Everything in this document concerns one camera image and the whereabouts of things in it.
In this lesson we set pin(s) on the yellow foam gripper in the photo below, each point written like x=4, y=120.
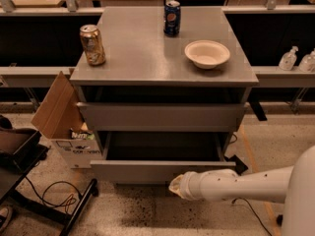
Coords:
x=188, y=184

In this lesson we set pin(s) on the grey drawer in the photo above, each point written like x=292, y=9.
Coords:
x=159, y=117
x=158, y=157

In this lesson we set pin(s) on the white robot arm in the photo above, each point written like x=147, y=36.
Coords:
x=293, y=187

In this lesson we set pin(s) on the grey drawer cabinet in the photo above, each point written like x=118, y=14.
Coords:
x=143, y=65

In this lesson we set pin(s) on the black power adapter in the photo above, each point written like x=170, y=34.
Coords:
x=240, y=166

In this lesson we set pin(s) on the black table foot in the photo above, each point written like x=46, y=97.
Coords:
x=279, y=220

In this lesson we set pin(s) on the snack bag in box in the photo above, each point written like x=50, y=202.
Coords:
x=82, y=135

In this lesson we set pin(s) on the white paper bowl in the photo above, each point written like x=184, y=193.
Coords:
x=207, y=54

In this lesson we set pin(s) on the cardboard box with flap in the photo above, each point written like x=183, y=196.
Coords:
x=57, y=116

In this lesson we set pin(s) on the gold soda can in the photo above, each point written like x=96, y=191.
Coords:
x=92, y=44

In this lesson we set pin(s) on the blue pepsi can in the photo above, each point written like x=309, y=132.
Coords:
x=172, y=17

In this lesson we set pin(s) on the black cart frame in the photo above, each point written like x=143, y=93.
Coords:
x=20, y=151

